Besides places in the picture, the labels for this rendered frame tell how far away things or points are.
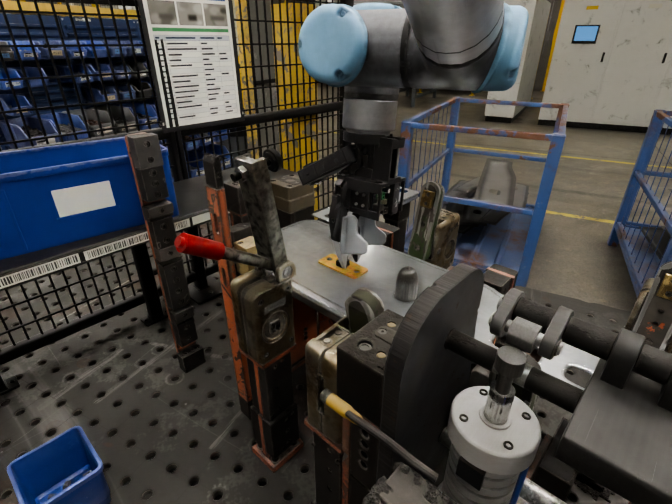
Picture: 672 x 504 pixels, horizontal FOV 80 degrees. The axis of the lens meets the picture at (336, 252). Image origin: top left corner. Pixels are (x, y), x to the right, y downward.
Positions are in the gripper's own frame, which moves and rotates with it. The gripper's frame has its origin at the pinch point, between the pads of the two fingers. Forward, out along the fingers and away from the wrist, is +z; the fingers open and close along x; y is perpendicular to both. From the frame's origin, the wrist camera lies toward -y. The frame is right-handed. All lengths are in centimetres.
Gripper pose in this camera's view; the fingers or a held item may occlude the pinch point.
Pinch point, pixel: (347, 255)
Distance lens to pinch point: 65.9
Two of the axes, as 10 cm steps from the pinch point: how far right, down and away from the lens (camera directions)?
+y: 8.0, 2.7, -5.4
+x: 6.0, -2.8, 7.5
